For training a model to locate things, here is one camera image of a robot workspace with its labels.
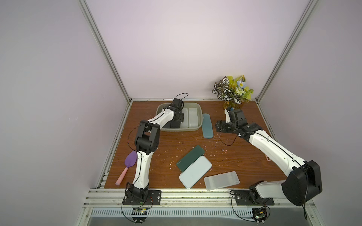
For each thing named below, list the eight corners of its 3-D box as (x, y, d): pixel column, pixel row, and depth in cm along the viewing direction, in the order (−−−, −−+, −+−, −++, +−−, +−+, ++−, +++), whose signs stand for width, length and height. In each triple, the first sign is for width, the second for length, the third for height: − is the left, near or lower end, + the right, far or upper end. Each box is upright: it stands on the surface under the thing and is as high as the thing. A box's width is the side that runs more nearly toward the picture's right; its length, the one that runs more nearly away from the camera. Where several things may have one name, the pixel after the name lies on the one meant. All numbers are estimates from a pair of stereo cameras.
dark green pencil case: (181, 172, 84) (181, 171, 82) (175, 163, 88) (174, 162, 86) (205, 153, 92) (205, 151, 90) (198, 145, 95) (198, 144, 93)
